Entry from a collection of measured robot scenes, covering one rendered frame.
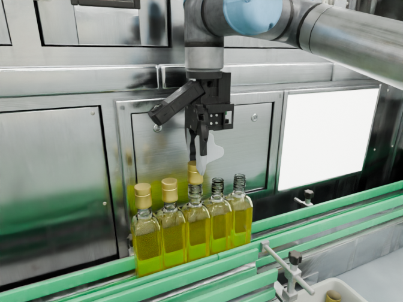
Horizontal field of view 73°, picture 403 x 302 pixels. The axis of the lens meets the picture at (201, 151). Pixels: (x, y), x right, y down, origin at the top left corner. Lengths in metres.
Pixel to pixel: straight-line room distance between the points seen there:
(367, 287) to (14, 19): 1.12
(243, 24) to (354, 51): 0.16
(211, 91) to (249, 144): 0.30
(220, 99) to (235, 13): 0.19
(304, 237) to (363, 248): 0.26
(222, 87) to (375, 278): 0.80
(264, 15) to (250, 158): 0.48
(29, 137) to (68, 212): 0.20
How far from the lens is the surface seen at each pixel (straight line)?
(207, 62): 0.52
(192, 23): 0.53
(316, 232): 0.88
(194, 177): 0.59
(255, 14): 0.43
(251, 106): 0.78
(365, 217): 1.03
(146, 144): 0.68
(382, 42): 0.44
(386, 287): 1.08
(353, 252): 1.04
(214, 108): 0.54
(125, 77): 0.65
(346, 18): 0.48
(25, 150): 0.71
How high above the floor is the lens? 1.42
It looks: 19 degrees down
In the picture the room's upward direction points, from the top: straight up
